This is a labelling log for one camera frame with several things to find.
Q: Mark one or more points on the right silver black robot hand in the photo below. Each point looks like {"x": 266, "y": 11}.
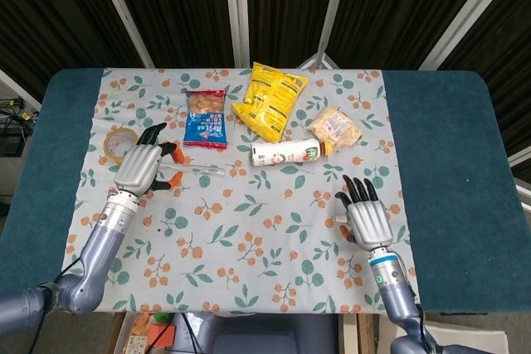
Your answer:
{"x": 369, "y": 221}

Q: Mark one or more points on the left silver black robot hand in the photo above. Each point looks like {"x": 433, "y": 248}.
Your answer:
{"x": 139, "y": 167}

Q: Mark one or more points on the clear glass tube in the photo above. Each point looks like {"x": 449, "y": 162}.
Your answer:
{"x": 203, "y": 170}

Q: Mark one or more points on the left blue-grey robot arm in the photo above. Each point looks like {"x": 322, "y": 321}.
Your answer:
{"x": 99, "y": 246}

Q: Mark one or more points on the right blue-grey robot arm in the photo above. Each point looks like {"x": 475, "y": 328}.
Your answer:
{"x": 398, "y": 300}

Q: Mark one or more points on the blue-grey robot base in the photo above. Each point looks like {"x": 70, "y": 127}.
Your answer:
{"x": 257, "y": 335}

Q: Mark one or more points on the yellowish packing tape roll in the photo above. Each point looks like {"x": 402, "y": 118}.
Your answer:
{"x": 114, "y": 155}

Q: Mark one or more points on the blue red snack bag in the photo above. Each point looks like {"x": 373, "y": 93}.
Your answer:
{"x": 206, "y": 122}

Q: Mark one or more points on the teal table cover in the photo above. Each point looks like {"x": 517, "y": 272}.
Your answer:
{"x": 448, "y": 163}

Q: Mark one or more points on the clear bag of beige snacks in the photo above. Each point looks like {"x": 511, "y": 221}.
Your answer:
{"x": 336, "y": 128}

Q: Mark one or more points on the white bottle with yellow cap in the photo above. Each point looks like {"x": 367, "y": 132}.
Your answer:
{"x": 286, "y": 153}

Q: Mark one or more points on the floral orange green tablecloth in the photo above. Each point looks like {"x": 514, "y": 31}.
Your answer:
{"x": 249, "y": 246}

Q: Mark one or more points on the yellow snack bag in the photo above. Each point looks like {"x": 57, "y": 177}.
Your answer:
{"x": 269, "y": 97}

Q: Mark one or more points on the white cardboard sheet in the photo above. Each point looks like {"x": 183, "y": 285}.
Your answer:
{"x": 469, "y": 335}

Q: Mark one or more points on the cardboard box with orange items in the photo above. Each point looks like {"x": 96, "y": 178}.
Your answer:
{"x": 141, "y": 333}

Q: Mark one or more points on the dark folding screen white frames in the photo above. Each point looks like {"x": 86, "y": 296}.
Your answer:
{"x": 186, "y": 6}

